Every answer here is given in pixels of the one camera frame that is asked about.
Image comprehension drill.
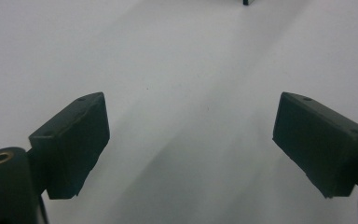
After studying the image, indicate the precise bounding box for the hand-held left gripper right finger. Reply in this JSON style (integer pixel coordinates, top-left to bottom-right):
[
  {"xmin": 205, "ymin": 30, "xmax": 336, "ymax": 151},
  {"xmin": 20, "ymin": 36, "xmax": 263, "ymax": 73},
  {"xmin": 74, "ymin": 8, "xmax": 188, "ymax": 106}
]
[{"xmin": 272, "ymin": 91, "xmax": 358, "ymax": 199}]

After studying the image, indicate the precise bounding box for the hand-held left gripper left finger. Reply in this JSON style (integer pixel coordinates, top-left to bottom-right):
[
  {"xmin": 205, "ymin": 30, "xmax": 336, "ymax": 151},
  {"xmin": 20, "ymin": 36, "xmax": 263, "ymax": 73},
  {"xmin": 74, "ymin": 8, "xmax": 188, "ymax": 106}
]
[{"xmin": 27, "ymin": 91, "xmax": 111, "ymax": 201}]

